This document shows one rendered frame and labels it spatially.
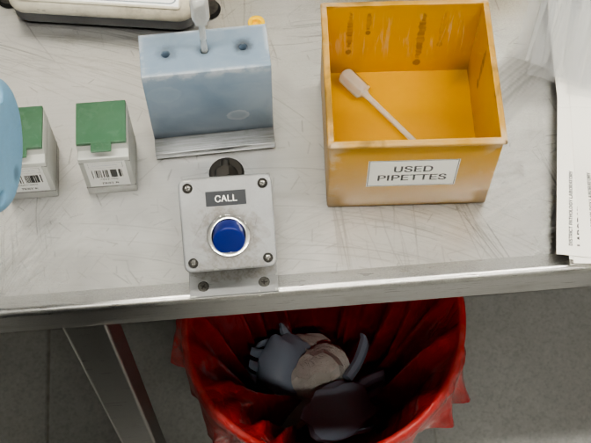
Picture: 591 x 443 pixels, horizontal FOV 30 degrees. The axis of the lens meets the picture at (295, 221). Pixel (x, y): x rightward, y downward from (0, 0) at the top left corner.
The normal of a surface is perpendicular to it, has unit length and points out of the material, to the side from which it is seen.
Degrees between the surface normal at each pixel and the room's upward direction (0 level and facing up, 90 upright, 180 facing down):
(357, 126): 0
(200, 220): 30
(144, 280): 0
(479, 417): 0
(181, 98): 90
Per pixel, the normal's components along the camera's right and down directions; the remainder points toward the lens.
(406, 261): 0.00, -0.45
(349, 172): 0.04, 0.89
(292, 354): 0.43, -0.23
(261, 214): 0.04, 0.05
